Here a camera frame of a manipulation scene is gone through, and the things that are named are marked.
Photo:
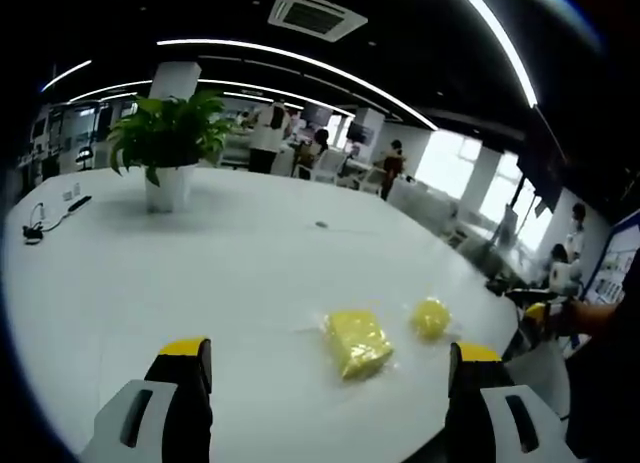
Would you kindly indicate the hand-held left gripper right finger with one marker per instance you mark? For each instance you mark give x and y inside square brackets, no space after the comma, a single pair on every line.
[487,408]

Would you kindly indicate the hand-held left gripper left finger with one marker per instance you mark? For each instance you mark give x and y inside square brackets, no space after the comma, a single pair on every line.
[165,408]

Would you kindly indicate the yellow round silicone block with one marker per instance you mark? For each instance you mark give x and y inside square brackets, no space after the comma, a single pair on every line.
[430,319]

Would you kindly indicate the yellow rectangular silicone block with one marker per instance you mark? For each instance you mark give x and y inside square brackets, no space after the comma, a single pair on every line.
[357,344]

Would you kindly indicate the blue display board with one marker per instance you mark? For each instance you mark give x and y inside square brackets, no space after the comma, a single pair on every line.
[612,263]

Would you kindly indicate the white plant pot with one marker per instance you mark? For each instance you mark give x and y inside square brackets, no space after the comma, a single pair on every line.
[169,189]

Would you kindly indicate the black power strip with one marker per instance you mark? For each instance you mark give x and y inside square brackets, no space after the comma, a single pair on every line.
[80,203]

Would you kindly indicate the green potted plant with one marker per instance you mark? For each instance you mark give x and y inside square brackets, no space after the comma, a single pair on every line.
[165,130]

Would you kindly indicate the white pillar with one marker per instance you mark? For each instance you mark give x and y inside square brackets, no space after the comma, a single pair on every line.
[175,80]

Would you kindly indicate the ceiling air conditioner vent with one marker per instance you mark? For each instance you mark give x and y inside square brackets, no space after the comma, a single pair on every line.
[317,14]

